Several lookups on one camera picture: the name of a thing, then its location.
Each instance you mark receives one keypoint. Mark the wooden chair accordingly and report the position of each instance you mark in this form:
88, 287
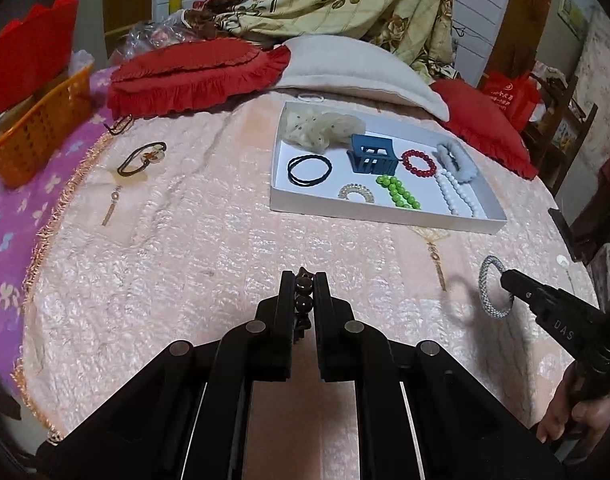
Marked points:
555, 141

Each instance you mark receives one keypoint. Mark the white shallow cardboard box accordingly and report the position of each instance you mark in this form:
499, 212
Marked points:
421, 192

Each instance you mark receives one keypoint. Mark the right red ruffled cushion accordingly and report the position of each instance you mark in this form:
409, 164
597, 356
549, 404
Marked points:
475, 119

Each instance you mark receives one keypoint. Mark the pink quilted bedspread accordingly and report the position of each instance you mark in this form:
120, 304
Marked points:
166, 233

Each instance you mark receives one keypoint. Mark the light blue fluffy hair clip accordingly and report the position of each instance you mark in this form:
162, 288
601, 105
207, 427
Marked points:
454, 158

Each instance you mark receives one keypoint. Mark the white pillow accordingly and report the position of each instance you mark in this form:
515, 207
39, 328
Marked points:
350, 67

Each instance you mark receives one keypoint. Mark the red shopping bag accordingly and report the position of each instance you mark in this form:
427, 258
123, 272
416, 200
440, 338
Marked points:
516, 97

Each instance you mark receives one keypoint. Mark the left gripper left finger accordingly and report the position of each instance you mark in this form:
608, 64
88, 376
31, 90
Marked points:
274, 357

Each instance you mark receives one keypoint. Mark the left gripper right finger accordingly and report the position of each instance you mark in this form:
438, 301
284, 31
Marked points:
331, 314

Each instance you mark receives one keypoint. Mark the person right hand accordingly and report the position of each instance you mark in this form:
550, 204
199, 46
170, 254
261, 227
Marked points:
594, 414

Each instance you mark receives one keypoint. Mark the left red ruffled cushion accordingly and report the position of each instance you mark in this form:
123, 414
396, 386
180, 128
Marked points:
193, 76

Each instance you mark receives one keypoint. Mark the shell fan hairpin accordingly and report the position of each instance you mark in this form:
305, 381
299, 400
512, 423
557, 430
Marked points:
564, 262

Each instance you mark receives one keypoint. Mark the purple floral bedsheet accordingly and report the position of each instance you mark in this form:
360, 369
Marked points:
25, 210

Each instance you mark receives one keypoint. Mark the orange plastic basket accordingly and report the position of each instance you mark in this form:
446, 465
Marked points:
28, 145

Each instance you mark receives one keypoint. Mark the dark metal hair clip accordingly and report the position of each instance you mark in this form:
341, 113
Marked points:
120, 126

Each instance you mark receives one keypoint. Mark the red ruffled cushion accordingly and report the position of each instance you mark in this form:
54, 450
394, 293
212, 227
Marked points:
193, 76
475, 119

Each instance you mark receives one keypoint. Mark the blue plastic claw clip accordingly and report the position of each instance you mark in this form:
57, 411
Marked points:
372, 155

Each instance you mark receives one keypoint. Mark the cream dotted fabric scrunchie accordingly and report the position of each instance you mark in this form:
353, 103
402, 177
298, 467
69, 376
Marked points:
317, 131

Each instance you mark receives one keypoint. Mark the floral beige quilt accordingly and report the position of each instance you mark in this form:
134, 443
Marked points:
418, 32

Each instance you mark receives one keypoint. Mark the clear plastic bag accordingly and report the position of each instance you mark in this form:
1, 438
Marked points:
151, 35

